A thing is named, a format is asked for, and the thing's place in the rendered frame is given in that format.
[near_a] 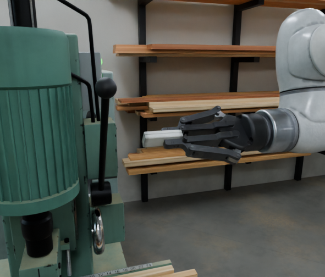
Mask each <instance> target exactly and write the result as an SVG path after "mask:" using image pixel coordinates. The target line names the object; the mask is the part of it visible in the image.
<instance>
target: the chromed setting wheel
mask: <svg viewBox="0 0 325 277"><path fill-rule="evenodd" d="M91 219H92V224H91V233H92V238H93V240H92V242H93V251H94V253H95V254H96V255H101V254H102V253H103V252H104V249H105V244H104V228H103V219H102V212H101V210H100V208H98V207H94V208H92V210H91Z"/></svg>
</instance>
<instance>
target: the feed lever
mask: <svg viewBox="0 0 325 277"><path fill-rule="evenodd" d="M95 91H96V93H97V95H98V96H99V97H101V123H100V157H99V175H98V182H94V183H91V184H90V192H91V204H92V205H93V206H101V205H105V204H110V203H112V192H111V185H110V182H109V181H104V175H105V165H106V148H107V131H108V115H109V99H110V98H112V97H113V96H114V95H115V93H116V91H117V86H116V83H115V82H114V80H113V79H111V78H109V77H102V78H100V79H98V80H97V82H96V84H95Z"/></svg>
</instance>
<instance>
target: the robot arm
mask: <svg viewBox="0 0 325 277"><path fill-rule="evenodd" d="M276 75H277V82H278V86H279V107H278V108H277V109H261V110H258V111H257V112H256V113H251V114H241V115H238V116H232V115H225V114H224V113H222V112H221V107H220V106H215V107H214V108H213V109H211V110H208V111H205V112H201V113H197V114H193V115H189V116H186V117H182V118H180V120H179V123H178V126H177V127H170V128H162V129H161V131H147V132H144V135H143V138H142V143H143V144H142V145H143V147H158V146H164V148H165V149H172V148H181V149H183V150H184V151H185V155H186V156H187V157H191V158H201V159H210V160H218V161H224V162H227V163H229V164H231V165H236V164H237V162H238V161H239V160H240V158H241V153H243V151H244V152H249V151H259V152H260V153H276V152H293V153H315V152H320V151H325V14H323V13H322V12H321V11H320V10H317V9H313V8H306V9H301V10H298V11H296V12H294V13H292V14H290V15H289V16H288V17H287V18H286V19H285V20H284V21H283V23H282V24H281V26H280V29H279V32H278V36H277V42H276ZM218 119H220V121H216V120H218ZM212 120H214V121H215V122H213V123H211V124H205V123H208V122H210V121H212ZM182 137H183V138H182ZM219 147H224V148H219Z"/></svg>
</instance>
